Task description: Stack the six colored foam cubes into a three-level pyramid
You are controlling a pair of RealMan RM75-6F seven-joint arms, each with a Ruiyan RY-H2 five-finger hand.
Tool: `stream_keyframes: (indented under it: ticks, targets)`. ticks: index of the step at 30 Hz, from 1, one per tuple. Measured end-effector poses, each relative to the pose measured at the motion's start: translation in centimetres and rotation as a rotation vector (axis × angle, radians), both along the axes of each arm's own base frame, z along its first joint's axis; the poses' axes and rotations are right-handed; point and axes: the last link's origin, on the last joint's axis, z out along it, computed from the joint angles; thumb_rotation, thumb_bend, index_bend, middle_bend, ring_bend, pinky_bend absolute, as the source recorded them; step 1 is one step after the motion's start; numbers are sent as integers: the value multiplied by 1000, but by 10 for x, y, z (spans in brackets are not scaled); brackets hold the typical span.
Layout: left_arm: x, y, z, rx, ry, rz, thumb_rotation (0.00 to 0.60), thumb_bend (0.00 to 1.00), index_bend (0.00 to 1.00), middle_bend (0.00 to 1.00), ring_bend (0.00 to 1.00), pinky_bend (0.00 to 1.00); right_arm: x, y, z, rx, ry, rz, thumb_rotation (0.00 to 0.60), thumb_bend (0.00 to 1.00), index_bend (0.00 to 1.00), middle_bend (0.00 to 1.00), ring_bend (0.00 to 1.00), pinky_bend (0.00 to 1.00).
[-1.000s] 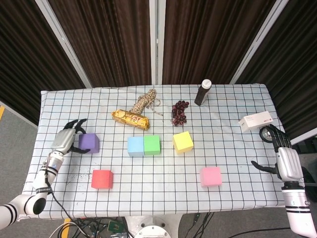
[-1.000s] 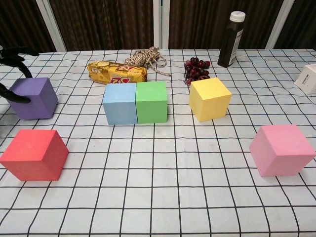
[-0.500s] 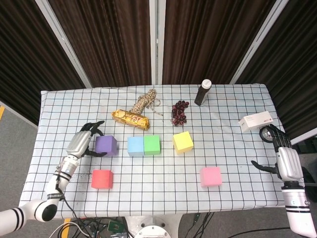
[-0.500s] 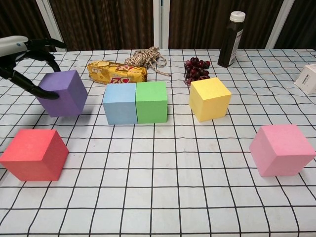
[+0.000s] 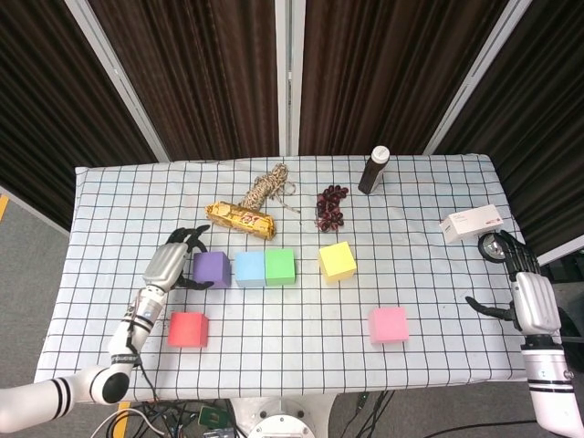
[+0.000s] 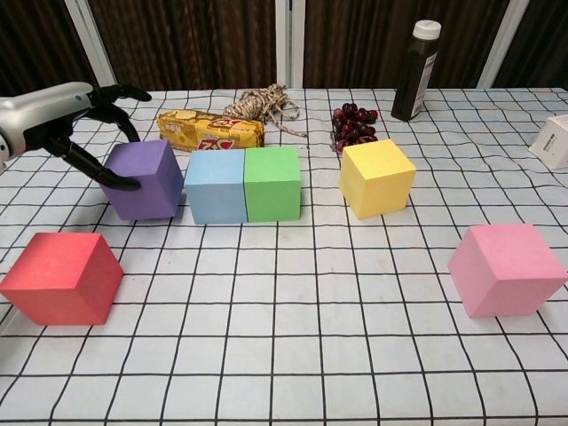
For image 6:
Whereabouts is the dark red grape bunch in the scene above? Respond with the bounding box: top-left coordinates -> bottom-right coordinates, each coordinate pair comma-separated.
328,102 -> 380,155

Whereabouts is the white partition post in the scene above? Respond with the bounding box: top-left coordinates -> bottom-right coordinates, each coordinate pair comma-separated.
273,0 -> 305,90
65,0 -> 121,94
477,0 -> 532,89

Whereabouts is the red foam cube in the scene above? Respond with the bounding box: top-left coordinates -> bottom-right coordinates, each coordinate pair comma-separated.
0,232 -> 124,327

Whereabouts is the braided rope bundle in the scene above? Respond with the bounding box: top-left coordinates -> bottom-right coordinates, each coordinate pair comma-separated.
223,83 -> 309,138

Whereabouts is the dark bottle white cap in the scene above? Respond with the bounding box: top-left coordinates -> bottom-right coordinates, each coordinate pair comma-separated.
390,20 -> 443,122

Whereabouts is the white cardboard box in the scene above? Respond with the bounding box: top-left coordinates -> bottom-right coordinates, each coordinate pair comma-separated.
527,114 -> 568,170

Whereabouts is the golden biscuit packet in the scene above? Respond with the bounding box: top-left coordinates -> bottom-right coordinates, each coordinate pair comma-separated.
157,110 -> 267,154

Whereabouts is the green foam cube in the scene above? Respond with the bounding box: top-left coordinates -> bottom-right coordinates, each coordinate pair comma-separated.
242,146 -> 303,223

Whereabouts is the yellow foam cube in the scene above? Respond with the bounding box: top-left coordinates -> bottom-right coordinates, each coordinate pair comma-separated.
339,138 -> 417,221

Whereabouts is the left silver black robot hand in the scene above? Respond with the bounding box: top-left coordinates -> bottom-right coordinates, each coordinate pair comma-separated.
0,82 -> 153,192

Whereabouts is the pink foam cube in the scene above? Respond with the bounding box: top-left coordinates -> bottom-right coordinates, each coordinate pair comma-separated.
446,223 -> 568,319

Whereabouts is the light blue foam cube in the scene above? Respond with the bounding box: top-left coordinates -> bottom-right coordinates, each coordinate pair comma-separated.
183,149 -> 248,225

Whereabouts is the purple foam cube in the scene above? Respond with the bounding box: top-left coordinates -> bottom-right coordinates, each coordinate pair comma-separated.
98,138 -> 185,222

